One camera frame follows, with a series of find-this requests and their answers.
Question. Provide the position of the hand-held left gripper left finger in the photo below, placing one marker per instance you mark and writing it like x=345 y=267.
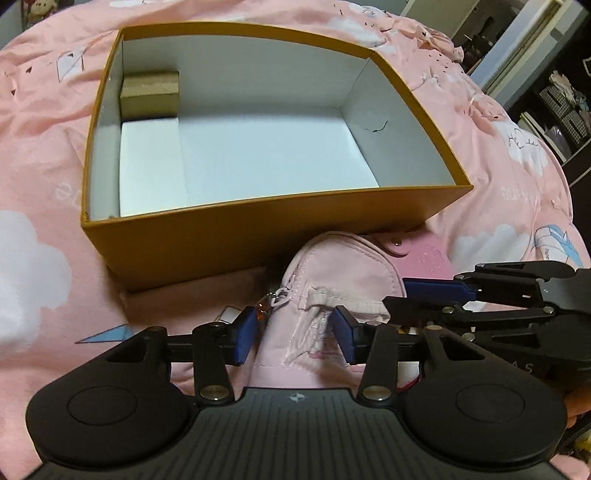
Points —
x=244 y=334

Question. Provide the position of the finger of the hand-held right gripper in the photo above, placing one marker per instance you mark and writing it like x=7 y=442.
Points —
x=438 y=288
x=415 y=310

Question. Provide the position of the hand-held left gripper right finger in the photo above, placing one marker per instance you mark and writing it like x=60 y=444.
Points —
x=344 y=337

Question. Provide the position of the pink leather card holder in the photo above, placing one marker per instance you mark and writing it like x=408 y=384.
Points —
x=429 y=258

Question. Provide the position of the pink fabric zipper pouch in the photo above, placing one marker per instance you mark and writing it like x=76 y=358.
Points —
x=323 y=267

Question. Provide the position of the orange cardboard box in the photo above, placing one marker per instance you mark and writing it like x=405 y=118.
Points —
x=231 y=240

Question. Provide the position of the person's right hand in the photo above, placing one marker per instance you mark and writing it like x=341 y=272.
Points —
x=579 y=408

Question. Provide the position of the white flat card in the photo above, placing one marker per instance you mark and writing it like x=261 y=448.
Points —
x=150 y=170

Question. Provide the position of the dark storage shelf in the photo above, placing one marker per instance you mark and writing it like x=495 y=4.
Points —
x=563 y=106

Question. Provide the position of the small brown cardboard box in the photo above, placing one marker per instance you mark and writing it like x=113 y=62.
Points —
x=150 y=94

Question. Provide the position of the pink cloud printed blanket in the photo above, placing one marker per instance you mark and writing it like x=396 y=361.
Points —
x=46 y=161

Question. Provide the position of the white door frame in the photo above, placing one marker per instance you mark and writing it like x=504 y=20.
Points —
x=517 y=50

